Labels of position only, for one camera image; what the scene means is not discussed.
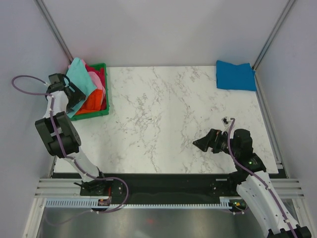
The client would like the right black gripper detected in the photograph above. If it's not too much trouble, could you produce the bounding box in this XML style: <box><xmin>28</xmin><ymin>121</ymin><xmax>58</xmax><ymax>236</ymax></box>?
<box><xmin>192</xmin><ymin>128</ymin><xmax>239</xmax><ymax>157</ymax></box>

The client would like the teal t shirt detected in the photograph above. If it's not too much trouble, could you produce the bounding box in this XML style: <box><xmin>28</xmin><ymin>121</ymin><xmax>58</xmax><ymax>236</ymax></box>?
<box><xmin>66</xmin><ymin>58</ymin><xmax>97</xmax><ymax>118</ymax></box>

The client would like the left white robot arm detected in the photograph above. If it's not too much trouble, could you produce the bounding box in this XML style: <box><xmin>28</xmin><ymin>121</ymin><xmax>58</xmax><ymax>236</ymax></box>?
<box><xmin>35</xmin><ymin>73</ymin><xmax>111</xmax><ymax>196</ymax></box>

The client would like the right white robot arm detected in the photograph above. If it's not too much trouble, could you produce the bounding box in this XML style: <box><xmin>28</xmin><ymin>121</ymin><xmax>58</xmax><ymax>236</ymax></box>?
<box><xmin>193</xmin><ymin>129</ymin><xmax>312</xmax><ymax>238</ymax></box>

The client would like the orange t shirt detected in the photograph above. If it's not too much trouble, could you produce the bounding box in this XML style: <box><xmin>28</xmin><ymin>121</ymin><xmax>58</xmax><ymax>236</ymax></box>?
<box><xmin>75</xmin><ymin>89</ymin><xmax>103</xmax><ymax>115</ymax></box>

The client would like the green plastic bin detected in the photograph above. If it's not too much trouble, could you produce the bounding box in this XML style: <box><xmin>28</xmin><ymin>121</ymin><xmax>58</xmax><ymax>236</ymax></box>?
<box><xmin>71</xmin><ymin>59</ymin><xmax>109</xmax><ymax>121</ymax></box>

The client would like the pink t shirt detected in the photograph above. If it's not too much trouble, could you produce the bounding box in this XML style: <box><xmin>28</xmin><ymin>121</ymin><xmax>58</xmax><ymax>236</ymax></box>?
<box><xmin>88</xmin><ymin>71</ymin><xmax>106</xmax><ymax>98</ymax></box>

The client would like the crimson t shirt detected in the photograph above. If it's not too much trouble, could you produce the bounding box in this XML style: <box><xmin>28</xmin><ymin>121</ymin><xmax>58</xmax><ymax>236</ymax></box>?
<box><xmin>85</xmin><ymin>64</ymin><xmax>107</xmax><ymax>111</ymax></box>

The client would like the folded blue t shirt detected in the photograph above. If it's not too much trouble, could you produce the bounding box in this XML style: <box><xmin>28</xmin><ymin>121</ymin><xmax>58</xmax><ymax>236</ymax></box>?
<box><xmin>215</xmin><ymin>60</ymin><xmax>257</xmax><ymax>92</ymax></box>

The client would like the white slotted cable duct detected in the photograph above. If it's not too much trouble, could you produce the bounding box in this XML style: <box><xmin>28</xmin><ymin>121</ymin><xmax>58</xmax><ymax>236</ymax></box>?
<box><xmin>45</xmin><ymin>198</ymin><xmax>245</xmax><ymax>209</ymax></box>

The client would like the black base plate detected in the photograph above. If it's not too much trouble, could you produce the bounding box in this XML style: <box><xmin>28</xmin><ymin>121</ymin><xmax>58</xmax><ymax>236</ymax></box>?
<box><xmin>79</xmin><ymin>173</ymin><xmax>248</xmax><ymax>205</ymax></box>

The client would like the aluminium frame rail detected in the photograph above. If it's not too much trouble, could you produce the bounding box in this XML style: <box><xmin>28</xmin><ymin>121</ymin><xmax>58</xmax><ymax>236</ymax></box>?
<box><xmin>35</xmin><ymin>178</ymin><xmax>304</xmax><ymax>199</ymax></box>

